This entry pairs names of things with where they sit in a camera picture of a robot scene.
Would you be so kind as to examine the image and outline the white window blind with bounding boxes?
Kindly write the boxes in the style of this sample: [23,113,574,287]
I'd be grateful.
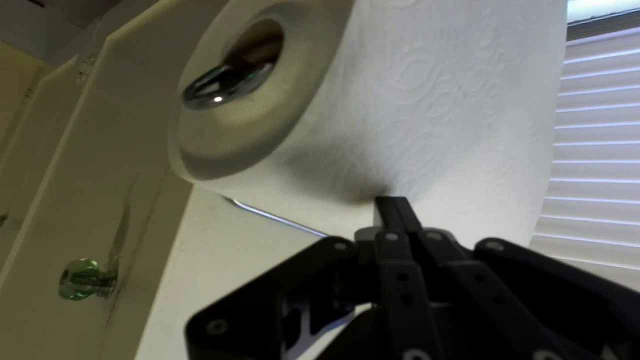
[530,23,640,272]

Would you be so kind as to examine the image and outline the white paper towel roll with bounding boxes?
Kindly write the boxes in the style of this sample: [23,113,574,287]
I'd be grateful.
[166,0,570,253]

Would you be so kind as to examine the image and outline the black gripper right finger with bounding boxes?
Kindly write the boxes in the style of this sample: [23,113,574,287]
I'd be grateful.
[399,195,640,360]

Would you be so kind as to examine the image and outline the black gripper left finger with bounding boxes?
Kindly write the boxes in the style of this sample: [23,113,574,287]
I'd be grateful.
[186,195,429,360]

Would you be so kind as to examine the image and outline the green glass cabinet knob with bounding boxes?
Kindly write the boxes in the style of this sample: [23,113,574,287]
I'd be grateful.
[56,257,120,303]

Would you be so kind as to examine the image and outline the chrome paper towel holder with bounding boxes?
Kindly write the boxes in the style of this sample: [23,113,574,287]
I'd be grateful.
[180,19,330,241]

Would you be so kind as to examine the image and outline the cream cabinet with knobs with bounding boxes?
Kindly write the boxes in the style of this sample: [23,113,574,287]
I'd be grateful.
[0,0,233,360]

